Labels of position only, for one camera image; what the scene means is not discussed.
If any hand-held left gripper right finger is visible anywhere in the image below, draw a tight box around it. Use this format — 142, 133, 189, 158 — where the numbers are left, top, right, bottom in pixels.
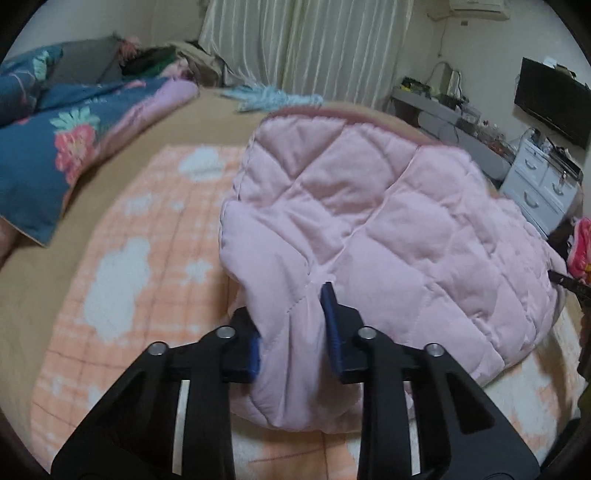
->
320, 281, 542, 480

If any tan bed sheet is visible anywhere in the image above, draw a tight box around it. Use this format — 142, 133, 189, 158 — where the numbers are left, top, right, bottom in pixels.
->
0, 85, 504, 462

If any grey pillow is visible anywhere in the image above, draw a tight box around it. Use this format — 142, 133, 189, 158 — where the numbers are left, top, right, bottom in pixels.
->
46, 38, 124, 88

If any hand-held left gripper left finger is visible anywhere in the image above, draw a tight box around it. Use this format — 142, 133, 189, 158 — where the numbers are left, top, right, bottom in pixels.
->
51, 307, 263, 480

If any blue floral quilt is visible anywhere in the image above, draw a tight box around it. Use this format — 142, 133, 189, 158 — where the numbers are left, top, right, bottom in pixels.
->
0, 44, 200, 247

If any orange checked cloud blanket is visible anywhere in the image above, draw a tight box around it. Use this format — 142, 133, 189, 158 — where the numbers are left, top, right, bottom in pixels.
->
30, 145, 587, 480

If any white drawer cabinet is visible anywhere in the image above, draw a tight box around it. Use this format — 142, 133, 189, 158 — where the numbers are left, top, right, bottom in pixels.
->
500, 138, 584, 232

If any white air conditioner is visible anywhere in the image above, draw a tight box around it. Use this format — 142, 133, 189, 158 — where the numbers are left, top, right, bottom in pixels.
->
448, 0, 513, 19

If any grey desk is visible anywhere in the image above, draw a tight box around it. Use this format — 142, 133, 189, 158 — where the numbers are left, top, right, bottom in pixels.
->
390, 88, 514, 182

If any white curtain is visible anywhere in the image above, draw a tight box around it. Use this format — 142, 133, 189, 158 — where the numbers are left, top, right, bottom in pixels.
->
198, 0, 415, 112

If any pink colourful cloth pile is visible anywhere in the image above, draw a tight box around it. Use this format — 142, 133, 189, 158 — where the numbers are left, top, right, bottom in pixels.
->
567, 217, 591, 278

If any pile of clothes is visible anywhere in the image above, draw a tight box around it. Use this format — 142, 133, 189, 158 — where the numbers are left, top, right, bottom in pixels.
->
115, 37, 234, 89

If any black flat screen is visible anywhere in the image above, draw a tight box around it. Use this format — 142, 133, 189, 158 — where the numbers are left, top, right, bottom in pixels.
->
514, 56, 591, 150

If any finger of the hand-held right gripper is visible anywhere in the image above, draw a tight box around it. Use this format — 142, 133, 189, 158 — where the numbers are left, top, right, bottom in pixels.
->
547, 270, 591, 303

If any pink quilted jacket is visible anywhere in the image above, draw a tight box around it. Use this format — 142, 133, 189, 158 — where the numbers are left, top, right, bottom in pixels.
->
218, 105, 568, 435

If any light blue cloth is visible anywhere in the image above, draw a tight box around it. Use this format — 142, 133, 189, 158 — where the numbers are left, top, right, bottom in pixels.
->
221, 85, 325, 114

